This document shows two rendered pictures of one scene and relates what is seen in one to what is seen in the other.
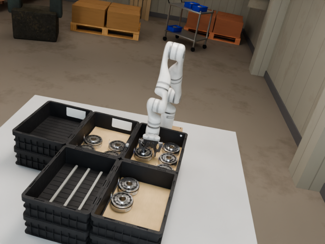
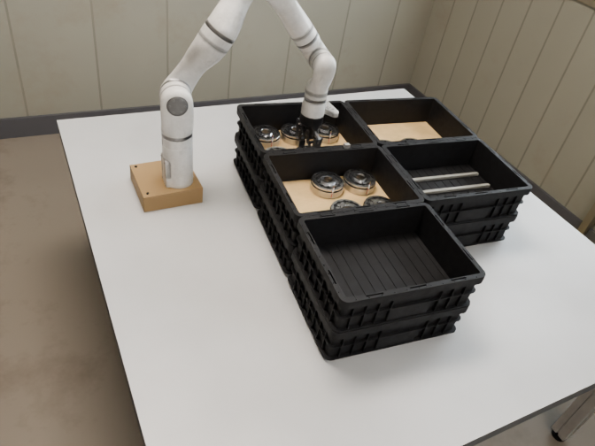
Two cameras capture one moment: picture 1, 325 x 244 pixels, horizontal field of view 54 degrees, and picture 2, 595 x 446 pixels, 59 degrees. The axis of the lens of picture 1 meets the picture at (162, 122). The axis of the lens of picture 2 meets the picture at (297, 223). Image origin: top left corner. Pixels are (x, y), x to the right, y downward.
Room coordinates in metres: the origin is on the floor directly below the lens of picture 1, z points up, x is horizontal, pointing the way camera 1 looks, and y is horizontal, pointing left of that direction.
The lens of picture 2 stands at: (2.31, 1.32, 1.79)
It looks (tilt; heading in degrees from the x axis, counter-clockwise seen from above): 39 degrees down; 237
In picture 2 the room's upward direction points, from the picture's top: 11 degrees clockwise
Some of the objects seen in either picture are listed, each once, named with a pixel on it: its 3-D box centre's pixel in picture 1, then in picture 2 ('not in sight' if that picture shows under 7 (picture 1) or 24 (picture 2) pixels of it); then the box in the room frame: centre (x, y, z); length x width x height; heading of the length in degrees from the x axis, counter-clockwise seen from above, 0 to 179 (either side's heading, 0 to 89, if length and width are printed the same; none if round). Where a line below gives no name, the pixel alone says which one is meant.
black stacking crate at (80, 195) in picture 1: (74, 186); (449, 181); (1.12, 0.35, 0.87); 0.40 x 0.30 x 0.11; 174
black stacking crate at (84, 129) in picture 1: (105, 141); (338, 194); (1.52, 0.30, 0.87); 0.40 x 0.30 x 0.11; 174
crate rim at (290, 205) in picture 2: (105, 133); (342, 180); (1.52, 0.30, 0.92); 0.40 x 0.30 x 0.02; 174
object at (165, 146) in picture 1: (171, 147); (265, 133); (1.59, -0.08, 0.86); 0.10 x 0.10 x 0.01
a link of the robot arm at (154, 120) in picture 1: (154, 112); (320, 76); (1.50, 0.05, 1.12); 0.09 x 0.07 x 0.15; 80
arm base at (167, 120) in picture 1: (166, 122); (177, 157); (1.91, -0.03, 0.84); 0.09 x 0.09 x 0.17; 88
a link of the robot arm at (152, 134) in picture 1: (152, 129); (319, 103); (1.47, 0.04, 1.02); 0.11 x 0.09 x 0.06; 1
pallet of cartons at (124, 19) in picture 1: (108, 18); not in sight; (6.89, 1.52, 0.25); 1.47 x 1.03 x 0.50; 90
